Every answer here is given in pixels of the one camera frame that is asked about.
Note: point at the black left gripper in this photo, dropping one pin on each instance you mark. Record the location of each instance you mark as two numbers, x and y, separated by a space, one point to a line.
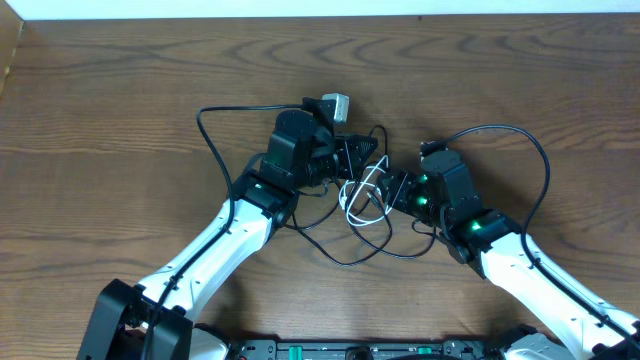
345 156

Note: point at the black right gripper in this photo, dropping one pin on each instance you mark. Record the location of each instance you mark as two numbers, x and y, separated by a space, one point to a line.
396 189

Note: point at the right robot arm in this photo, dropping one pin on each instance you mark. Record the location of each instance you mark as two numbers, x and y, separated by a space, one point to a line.
499 250

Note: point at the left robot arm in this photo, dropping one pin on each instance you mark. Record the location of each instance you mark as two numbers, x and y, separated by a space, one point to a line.
157 317

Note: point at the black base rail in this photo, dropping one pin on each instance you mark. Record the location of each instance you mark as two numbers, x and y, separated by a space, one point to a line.
269 349

